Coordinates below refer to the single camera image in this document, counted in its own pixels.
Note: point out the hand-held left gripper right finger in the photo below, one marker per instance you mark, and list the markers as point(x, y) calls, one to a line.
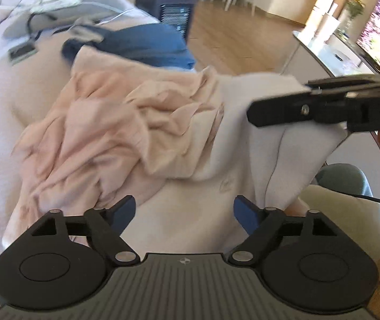
point(245, 211)

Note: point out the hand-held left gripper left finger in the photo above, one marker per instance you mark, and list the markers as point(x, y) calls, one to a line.
point(125, 211)

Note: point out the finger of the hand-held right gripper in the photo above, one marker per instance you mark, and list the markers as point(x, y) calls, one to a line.
point(343, 82)
point(276, 111)

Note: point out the white sweatshirt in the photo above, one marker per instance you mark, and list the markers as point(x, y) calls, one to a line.
point(216, 160)

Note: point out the pink garment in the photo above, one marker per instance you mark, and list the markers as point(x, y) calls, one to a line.
point(93, 123)

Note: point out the blue fleece pants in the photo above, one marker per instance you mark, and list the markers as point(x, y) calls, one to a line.
point(143, 46)

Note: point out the white ribbed TV cabinet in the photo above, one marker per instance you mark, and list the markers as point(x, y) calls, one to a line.
point(313, 60)

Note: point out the white cylinder stand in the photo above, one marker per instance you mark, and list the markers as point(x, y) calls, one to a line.
point(326, 23)

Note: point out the person's leg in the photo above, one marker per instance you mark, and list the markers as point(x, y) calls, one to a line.
point(343, 176)

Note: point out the green houseplant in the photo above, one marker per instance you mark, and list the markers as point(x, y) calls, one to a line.
point(353, 10)

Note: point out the cream cloth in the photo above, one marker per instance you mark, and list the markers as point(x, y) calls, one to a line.
point(343, 213)

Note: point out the dark electric heater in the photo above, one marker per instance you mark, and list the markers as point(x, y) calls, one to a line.
point(150, 0)

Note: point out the smartphone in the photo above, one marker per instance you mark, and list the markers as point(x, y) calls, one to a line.
point(23, 52)

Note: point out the grey cushion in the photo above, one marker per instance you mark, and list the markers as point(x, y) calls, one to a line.
point(106, 0)

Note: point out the white power strip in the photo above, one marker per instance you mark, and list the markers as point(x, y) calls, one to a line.
point(56, 3)

